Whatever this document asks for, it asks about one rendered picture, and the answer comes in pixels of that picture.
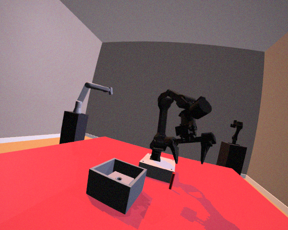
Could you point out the pale pink square plate with hole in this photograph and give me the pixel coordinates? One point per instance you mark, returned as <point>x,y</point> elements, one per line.
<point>121,177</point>

